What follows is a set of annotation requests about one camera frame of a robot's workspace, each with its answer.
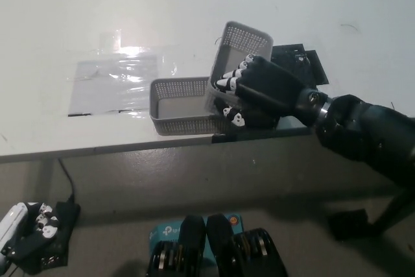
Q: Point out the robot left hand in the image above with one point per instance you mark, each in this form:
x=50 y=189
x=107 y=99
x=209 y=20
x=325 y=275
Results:
x=32 y=228

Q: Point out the short grey perforated basket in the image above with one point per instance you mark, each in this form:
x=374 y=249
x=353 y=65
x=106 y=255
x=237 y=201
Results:
x=243 y=38

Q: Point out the black power adapter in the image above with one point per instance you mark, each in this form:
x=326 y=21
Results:
x=66 y=222

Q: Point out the thin black tape strip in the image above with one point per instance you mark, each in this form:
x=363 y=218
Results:
x=78 y=115

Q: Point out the black table leg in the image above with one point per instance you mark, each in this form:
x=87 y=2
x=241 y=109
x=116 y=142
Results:
x=394 y=212

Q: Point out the clear plastic taped sheet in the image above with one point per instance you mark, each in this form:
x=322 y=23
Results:
x=113 y=85

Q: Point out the small black tape strip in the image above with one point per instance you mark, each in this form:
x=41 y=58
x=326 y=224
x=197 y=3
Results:
x=220 y=138

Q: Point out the teal router box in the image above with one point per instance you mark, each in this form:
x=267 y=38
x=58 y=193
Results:
x=162 y=233

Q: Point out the long grey perforated basket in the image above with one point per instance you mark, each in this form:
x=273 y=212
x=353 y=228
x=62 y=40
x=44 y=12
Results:
x=181 y=124

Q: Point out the black floor plate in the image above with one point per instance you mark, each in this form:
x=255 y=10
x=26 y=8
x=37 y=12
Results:
x=348 y=225

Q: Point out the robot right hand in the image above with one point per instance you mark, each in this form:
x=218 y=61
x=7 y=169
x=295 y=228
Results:
x=272 y=89

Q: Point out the large black tape patch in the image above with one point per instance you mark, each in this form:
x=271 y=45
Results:
x=291 y=63

